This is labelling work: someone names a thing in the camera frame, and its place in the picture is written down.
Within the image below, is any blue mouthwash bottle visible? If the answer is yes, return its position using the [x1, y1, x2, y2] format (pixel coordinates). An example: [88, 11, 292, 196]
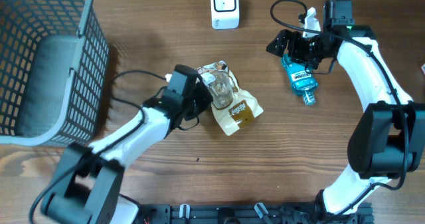
[281, 54, 318, 106]

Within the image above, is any beige snack pouch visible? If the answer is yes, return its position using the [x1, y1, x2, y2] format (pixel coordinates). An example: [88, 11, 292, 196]
[195, 60, 264, 136]

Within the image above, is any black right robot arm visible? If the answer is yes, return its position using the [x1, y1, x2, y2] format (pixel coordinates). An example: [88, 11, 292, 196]
[266, 25, 424, 223]

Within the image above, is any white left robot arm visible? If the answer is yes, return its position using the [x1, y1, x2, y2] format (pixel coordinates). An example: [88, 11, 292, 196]
[34, 77, 212, 223]

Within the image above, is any white barcode scanner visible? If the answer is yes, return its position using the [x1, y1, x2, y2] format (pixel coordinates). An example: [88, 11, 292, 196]
[211, 0, 240, 30]

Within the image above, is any grey plastic mesh basket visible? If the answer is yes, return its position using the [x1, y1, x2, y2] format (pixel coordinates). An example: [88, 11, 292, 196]
[1, 0, 109, 146]

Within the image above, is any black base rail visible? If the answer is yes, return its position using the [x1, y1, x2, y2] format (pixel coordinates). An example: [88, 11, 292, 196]
[134, 202, 375, 224]

